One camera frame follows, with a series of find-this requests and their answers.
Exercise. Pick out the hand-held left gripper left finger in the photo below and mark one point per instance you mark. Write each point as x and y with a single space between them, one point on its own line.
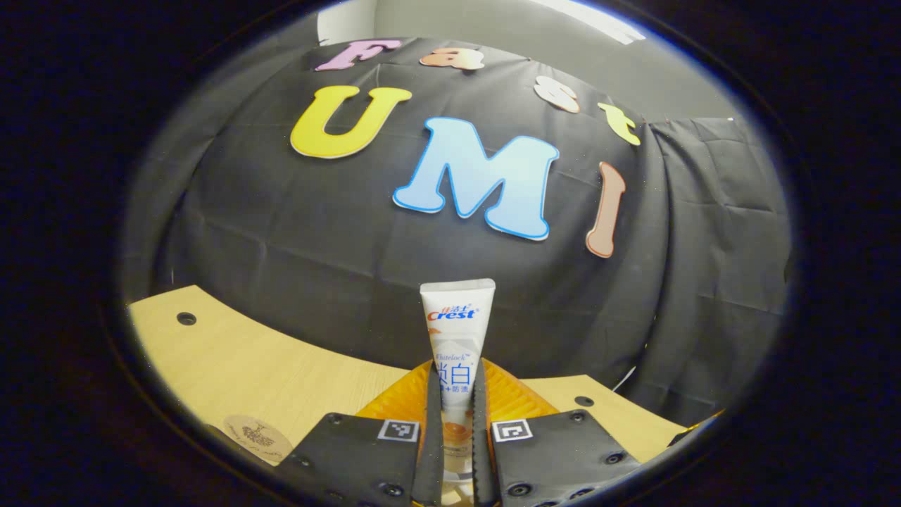
433 436

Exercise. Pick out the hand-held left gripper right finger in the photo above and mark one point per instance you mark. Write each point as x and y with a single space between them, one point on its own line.
481 436

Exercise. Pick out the white toothpaste tube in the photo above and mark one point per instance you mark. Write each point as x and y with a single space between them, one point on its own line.
457 338

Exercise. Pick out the round wooden coaster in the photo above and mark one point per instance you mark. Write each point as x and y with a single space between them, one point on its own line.
257 436

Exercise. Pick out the black backdrop cloth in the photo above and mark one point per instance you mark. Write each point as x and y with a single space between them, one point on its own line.
317 246

